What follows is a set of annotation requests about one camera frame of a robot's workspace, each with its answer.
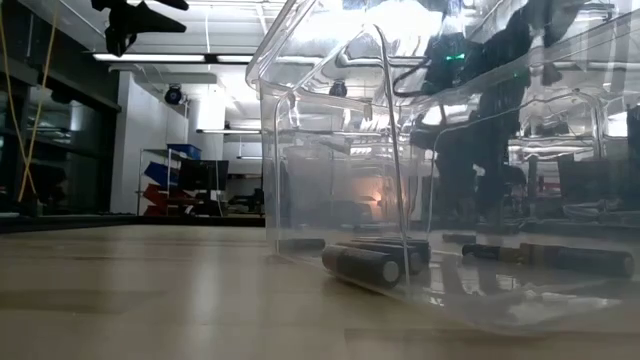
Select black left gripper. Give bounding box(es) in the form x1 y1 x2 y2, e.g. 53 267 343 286
90 0 190 57

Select black copper battery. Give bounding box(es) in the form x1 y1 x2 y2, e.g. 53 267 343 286
462 243 526 264
335 241 424 276
352 237 432 264
321 244 402 290
519 243 636 279

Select ceiling light strip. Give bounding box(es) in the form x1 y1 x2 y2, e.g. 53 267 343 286
92 52 254 65

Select blue storage bin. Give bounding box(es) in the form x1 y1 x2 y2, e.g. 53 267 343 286
166 143 203 161

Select black monitor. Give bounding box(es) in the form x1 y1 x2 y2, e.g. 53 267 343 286
178 159 230 192

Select metal storage shelf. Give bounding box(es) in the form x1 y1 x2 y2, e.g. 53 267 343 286
136 143 231 217

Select clear plastic bin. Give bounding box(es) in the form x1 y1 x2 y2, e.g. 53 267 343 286
245 0 640 337

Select yellow cable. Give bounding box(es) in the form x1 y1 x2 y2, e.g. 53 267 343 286
0 0 57 204

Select black metal table frame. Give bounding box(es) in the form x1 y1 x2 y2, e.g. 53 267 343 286
0 213 266 235

